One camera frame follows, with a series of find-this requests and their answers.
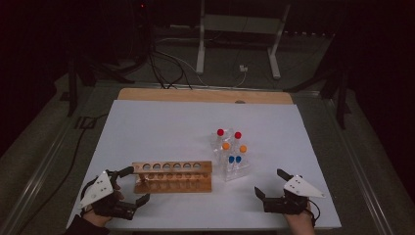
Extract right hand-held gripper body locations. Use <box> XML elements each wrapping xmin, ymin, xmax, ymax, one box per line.
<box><xmin>263</xmin><ymin>175</ymin><xmax>326</xmax><ymax>215</ymax></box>

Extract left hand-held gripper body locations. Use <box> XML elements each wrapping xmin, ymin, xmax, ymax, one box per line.
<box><xmin>78</xmin><ymin>169</ymin><xmax>139</xmax><ymax>221</ymax></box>

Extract orange capped clear tube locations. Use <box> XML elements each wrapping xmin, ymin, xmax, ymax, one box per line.
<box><xmin>238</xmin><ymin>144</ymin><xmax>249</xmax><ymax>165</ymax></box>
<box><xmin>221</xmin><ymin>142</ymin><xmax>232</xmax><ymax>163</ymax></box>

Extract wooden test tube rack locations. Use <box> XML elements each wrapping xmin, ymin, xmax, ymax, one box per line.
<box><xmin>131</xmin><ymin>160</ymin><xmax>213</xmax><ymax>195</ymax></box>

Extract person's left hand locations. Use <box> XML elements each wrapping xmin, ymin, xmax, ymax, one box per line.
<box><xmin>81</xmin><ymin>209</ymin><xmax>114</xmax><ymax>228</ymax></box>

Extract person's right hand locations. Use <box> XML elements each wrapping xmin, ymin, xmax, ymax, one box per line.
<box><xmin>284</xmin><ymin>209</ymin><xmax>316</xmax><ymax>235</ymax></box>

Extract white table mat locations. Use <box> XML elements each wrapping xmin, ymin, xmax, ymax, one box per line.
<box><xmin>66</xmin><ymin>99</ymin><xmax>343</xmax><ymax>230</ymax></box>

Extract black angled stand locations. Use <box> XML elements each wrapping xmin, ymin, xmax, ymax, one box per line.
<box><xmin>283</xmin><ymin>62</ymin><xmax>353</xmax><ymax>130</ymax></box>

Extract black upright stand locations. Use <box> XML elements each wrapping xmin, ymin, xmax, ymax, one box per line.
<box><xmin>67</xmin><ymin>55</ymin><xmax>79</xmax><ymax>118</ymax></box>

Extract black stand legs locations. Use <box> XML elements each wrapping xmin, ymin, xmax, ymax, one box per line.
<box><xmin>77</xmin><ymin>60</ymin><xmax>148</xmax><ymax>85</ymax></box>

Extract white metal stand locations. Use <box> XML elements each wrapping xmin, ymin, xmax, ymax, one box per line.
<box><xmin>195</xmin><ymin>0</ymin><xmax>292</xmax><ymax>80</ymax></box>

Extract dark power strip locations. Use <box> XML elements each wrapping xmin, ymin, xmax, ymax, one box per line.
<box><xmin>282</xmin><ymin>29</ymin><xmax>335</xmax><ymax>37</ymax></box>

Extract left hand-held gripper cable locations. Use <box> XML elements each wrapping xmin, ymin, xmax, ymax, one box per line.
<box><xmin>78</xmin><ymin>175</ymin><xmax>101</xmax><ymax>216</ymax></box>

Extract hand-held gripper cable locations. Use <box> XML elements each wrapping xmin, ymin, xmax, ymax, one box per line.
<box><xmin>307</xmin><ymin>199</ymin><xmax>321</xmax><ymax>228</ymax></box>
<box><xmin>78</xmin><ymin>175</ymin><xmax>101</xmax><ymax>216</ymax></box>

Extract right hand-held gripper cable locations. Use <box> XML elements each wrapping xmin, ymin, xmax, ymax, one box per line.
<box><xmin>307</xmin><ymin>199</ymin><xmax>321</xmax><ymax>228</ymax></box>

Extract long black floor cable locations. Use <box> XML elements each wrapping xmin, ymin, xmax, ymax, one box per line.
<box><xmin>16</xmin><ymin>112</ymin><xmax>111</xmax><ymax>235</ymax></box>

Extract black floor bracket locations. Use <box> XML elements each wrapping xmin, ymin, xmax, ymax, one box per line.
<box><xmin>74</xmin><ymin>116</ymin><xmax>98</xmax><ymax>130</ymax></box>

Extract metal floor rail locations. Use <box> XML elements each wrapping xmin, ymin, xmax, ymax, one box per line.
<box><xmin>0</xmin><ymin>120</ymin><xmax>74</xmax><ymax>235</ymax></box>
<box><xmin>94</xmin><ymin>81</ymin><xmax>322</xmax><ymax>97</ymax></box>
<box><xmin>326</xmin><ymin>97</ymin><xmax>394</xmax><ymax>235</ymax></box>

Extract white floor cable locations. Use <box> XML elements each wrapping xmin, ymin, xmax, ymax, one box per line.
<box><xmin>156</xmin><ymin>48</ymin><xmax>249</xmax><ymax>88</ymax></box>

